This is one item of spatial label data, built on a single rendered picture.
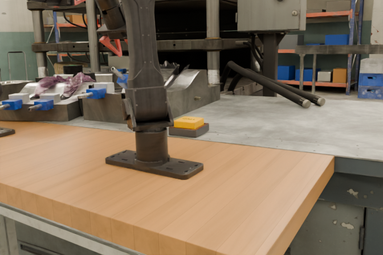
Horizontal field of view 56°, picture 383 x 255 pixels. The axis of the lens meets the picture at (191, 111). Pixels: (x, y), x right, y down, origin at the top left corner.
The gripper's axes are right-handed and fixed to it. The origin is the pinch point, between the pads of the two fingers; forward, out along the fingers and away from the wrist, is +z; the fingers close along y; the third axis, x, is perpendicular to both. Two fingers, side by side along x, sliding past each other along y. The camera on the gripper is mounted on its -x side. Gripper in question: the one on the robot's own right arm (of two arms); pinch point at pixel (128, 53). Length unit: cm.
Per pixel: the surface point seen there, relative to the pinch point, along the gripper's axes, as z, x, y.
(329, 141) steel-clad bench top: 19, 9, -55
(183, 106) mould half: 23.9, -5.7, -8.3
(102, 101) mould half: 11.5, 8.2, 9.4
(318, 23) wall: 313, -614, 43
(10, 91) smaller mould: 23, -8, 78
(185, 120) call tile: 11.9, 13.4, -20.9
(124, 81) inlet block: 4.9, 6.7, -0.6
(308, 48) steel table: 185, -307, 8
